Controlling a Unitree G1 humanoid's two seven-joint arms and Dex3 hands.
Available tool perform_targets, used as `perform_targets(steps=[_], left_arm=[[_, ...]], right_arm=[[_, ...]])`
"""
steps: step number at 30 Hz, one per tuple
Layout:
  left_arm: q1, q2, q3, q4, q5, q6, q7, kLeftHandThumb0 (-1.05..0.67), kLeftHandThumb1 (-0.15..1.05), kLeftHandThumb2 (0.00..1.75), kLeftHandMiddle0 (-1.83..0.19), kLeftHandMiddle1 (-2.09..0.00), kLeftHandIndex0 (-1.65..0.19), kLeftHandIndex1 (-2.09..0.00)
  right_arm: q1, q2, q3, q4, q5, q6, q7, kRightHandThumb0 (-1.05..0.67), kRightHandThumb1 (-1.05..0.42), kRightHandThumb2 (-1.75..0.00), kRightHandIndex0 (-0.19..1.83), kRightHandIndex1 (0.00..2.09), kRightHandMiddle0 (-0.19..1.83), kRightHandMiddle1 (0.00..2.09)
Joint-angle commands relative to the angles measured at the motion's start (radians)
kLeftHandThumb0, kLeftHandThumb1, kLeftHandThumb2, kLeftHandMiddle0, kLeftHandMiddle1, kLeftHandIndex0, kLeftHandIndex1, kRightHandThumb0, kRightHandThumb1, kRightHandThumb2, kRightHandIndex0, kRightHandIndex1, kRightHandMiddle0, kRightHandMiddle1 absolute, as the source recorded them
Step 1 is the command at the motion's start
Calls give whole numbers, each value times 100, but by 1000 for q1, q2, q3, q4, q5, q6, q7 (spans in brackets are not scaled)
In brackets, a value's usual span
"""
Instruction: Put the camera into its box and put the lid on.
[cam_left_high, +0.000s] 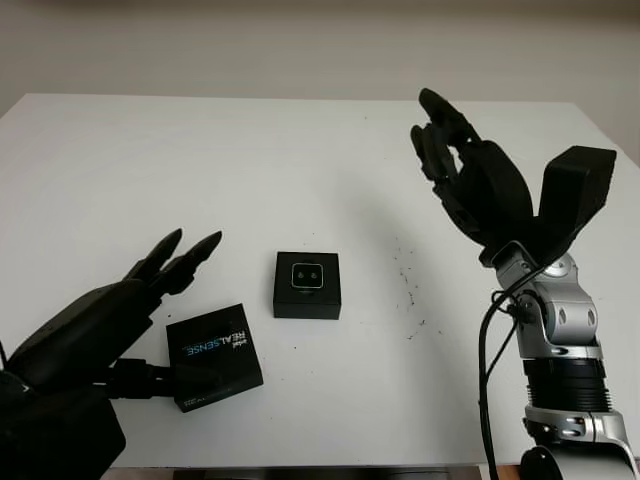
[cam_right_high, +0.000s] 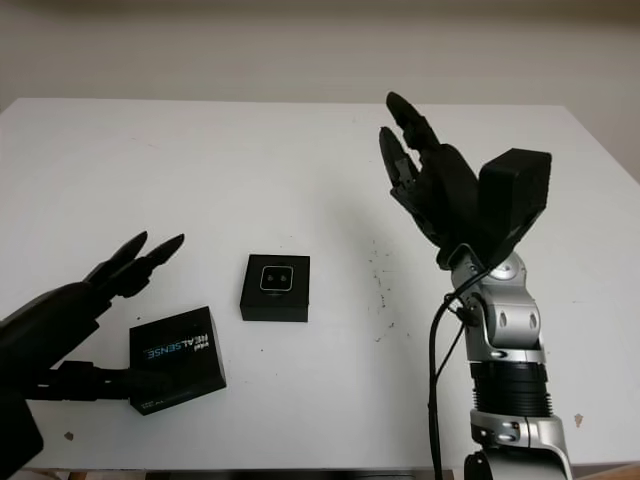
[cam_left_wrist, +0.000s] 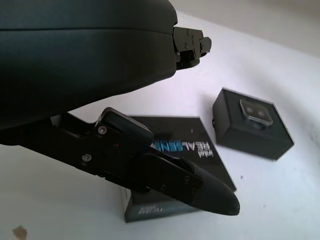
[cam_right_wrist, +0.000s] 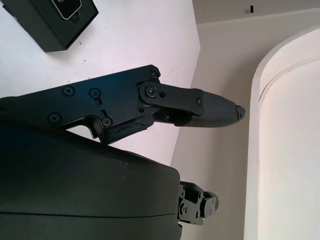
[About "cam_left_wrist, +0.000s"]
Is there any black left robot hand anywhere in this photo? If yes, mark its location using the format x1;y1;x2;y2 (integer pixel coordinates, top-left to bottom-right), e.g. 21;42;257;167
0;0;241;217

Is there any small silver black camera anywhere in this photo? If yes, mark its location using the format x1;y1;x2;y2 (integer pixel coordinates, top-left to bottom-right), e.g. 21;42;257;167
238;98;274;128

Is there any black RealSense box lid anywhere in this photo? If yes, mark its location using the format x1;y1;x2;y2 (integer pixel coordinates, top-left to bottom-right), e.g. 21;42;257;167
123;114;237;223

